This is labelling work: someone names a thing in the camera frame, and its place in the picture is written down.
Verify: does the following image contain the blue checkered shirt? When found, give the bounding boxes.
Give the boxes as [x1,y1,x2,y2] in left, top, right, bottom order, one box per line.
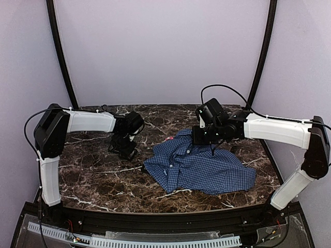
[143,129,257,195]

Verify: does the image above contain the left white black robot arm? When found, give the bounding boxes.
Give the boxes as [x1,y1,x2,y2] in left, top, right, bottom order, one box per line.
[33,104,145,207]

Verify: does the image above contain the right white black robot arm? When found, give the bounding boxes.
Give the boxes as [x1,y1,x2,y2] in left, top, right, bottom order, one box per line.
[192,98,330,210]

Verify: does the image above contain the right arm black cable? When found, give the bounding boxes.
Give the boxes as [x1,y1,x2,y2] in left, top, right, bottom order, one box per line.
[201,84,331,166]

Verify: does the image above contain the black aluminium front rail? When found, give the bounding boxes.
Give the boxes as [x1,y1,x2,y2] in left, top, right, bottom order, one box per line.
[63,205,266,234]

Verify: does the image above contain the white slotted cable duct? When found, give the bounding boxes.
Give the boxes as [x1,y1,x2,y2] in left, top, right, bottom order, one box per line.
[26,221,242,248]

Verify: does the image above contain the right black frame post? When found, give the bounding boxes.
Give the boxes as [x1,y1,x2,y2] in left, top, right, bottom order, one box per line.
[246,0,278,108]

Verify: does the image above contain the black frame post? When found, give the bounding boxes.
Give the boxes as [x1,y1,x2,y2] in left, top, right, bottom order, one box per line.
[46,0,79,109]
[246,0,278,108]

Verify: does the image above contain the left black frame post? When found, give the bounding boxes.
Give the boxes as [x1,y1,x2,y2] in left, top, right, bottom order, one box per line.
[46,0,79,109]

